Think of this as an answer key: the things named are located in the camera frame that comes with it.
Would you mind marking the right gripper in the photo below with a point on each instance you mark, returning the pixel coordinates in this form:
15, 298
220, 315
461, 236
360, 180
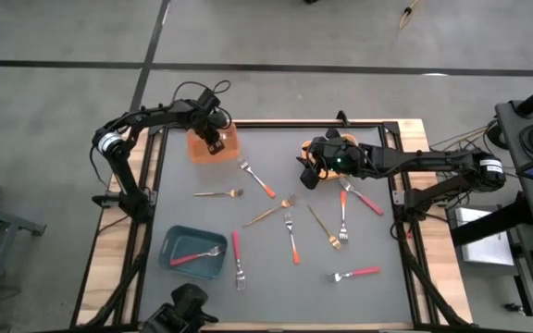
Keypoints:
340, 159

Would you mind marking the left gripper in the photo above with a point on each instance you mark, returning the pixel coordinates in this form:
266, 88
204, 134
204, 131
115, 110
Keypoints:
213, 121

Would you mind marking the gold fork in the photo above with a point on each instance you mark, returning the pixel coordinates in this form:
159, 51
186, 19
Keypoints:
271, 211
324, 227
222, 193

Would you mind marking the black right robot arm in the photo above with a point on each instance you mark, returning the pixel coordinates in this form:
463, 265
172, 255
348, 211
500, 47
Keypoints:
424, 162

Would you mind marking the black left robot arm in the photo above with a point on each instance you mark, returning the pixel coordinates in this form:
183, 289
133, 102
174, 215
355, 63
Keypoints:
164, 113

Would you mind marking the yellow plastic bin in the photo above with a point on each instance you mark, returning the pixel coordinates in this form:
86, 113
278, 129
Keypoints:
350, 138

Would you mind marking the orange translucent plastic bin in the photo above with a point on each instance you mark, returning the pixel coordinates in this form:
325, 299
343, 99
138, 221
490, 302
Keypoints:
194, 152

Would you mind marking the teal plastic bin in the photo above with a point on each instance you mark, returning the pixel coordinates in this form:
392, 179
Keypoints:
202, 270

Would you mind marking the grey table mat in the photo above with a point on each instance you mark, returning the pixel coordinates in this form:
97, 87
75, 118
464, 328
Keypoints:
257, 307

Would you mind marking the black diagonal beam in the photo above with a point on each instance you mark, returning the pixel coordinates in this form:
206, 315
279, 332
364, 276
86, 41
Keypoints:
488, 226

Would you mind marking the white box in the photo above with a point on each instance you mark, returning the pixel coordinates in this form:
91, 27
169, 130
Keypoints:
484, 247

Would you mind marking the dark grey desk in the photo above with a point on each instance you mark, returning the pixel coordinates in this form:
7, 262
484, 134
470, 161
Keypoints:
509, 134

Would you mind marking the grey metal stand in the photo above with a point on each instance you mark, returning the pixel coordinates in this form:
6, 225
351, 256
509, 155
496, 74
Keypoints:
3, 221

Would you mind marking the small black floor object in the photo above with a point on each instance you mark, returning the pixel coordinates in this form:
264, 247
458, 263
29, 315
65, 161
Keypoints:
514, 309

